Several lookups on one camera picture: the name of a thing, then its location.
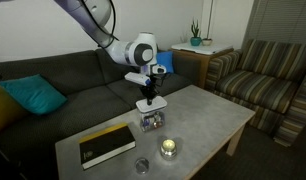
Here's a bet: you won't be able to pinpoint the dark grey fabric sofa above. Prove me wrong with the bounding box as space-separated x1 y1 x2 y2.
0 42 194 180

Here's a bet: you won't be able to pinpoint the plant in teal pot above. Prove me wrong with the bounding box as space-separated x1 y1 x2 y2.
189 19 203 47

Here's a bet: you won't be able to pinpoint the blue cushion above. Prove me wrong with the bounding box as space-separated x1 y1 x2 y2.
156 50 175 74

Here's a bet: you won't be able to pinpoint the white flat board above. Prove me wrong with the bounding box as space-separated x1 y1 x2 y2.
171 42 234 56

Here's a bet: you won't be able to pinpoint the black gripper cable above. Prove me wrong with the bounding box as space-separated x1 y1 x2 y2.
152 73 171 90

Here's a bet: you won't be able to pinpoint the mustard yellow cushion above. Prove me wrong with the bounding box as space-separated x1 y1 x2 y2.
0 84 28 134

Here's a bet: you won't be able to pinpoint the grey window blinds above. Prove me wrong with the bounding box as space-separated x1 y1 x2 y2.
241 0 306 49

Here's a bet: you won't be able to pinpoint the wooden side table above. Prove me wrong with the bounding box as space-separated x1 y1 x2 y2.
171 46 235 89

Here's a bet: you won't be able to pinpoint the white rectangular container lid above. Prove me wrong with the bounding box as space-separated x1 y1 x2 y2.
135 95 168 113

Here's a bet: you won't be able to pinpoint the black book with yellow spine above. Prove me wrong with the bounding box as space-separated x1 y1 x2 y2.
78 122 137 172

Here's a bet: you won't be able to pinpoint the teal cushion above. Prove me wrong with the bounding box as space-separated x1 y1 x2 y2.
0 74 68 116

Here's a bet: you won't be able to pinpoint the lit candle in glass jar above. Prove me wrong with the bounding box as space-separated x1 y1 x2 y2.
159 138 178 160

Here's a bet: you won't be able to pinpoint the round glass candle lid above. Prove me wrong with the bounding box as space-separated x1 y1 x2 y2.
133 157 151 175

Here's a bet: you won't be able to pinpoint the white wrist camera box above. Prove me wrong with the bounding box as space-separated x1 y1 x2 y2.
124 72 152 87

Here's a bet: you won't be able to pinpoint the small white plant pot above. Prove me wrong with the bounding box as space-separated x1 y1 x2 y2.
201 0 215 47

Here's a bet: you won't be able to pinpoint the clear container with capsules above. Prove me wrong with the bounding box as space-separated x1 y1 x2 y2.
138 109 167 132

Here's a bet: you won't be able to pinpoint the striped armchair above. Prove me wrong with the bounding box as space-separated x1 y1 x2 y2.
204 38 306 148

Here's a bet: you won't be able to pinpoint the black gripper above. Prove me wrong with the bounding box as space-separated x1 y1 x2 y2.
141 75 160 106

